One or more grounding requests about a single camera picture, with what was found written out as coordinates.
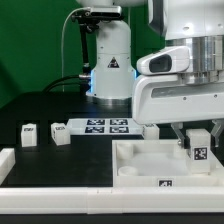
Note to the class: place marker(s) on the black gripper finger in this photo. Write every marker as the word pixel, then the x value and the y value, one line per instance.
pixel 179 133
pixel 217 130

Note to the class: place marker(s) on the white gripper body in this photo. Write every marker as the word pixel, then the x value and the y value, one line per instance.
pixel 164 93

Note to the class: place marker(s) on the white square tabletop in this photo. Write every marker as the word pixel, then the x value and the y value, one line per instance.
pixel 159 163

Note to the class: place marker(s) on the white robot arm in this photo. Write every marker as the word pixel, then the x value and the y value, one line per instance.
pixel 196 24

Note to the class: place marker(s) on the white plate with tags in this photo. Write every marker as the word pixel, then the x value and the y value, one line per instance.
pixel 103 126

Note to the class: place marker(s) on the white U-shaped obstacle fence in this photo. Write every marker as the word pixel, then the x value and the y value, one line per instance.
pixel 99 200

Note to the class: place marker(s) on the black camera on stand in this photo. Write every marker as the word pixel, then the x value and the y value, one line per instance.
pixel 88 19

